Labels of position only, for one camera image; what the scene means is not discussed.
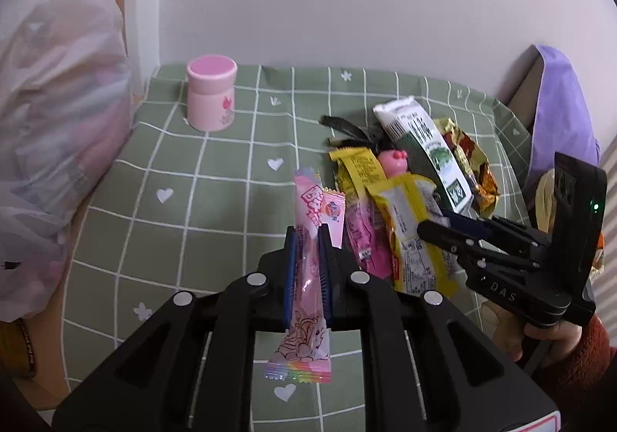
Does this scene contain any gold red snack wrapper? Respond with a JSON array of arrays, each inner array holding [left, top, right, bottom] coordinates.
[[433, 118, 500, 218]]

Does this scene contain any white translucent plastic bag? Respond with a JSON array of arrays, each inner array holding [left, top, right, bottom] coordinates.
[[1, 0, 132, 322]]

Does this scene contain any purple cloth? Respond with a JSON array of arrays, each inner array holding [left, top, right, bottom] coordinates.
[[524, 44, 601, 191]]

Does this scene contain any beige chair back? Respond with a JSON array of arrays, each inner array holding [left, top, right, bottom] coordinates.
[[507, 57, 544, 132]]

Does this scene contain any yellow snack wrapper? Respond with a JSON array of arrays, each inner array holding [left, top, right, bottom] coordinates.
[[367, 173, 458, 297]]

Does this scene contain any pink pig toy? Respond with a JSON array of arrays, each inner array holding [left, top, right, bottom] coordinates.
[[378, 150, 408, 178]]

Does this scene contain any green checked tablecloth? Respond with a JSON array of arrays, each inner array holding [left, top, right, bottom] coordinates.
[[52, 65, 530, 431]]

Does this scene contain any pink rainbow candy wrapper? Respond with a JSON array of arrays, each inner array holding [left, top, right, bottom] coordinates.
[[265, 168, 345, 383]]

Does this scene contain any person's right hand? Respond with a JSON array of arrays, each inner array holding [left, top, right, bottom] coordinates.
[[481, 300, 587, 363]]

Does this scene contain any white green snack packet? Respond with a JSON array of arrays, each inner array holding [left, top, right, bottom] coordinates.
[[372, 97, 473, 214]]

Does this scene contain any beige striped curtain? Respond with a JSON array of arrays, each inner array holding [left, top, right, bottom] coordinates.
[[596, 140, 617, 274]]

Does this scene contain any pink cylindrical jar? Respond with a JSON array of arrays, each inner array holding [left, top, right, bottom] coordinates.
[[186, 55, 238, 132]]

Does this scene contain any yellow pink bar wrapper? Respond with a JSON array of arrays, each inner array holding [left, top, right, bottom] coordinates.
[[329, 147, 387, 202]]

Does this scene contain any beige trash bag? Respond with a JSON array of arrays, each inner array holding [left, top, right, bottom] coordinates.
[[534, 169, 556, 233]]

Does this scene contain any black wrapper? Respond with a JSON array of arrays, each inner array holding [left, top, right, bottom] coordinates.
[[318, 115, 393, 154]]

